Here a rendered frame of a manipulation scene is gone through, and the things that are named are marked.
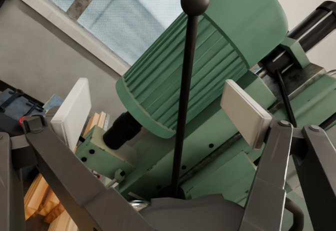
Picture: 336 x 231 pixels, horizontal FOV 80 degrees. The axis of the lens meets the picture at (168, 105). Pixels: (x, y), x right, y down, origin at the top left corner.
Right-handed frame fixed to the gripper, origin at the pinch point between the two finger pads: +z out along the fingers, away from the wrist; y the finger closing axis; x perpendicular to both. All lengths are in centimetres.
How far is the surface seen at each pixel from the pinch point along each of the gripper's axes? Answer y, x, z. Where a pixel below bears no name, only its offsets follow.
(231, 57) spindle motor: 13.8, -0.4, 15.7
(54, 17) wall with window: -61, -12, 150
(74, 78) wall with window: -57, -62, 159
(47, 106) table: -32, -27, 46
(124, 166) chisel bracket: -5.4, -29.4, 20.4
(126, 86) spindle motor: -4.2, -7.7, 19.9
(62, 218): -17.8, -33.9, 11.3
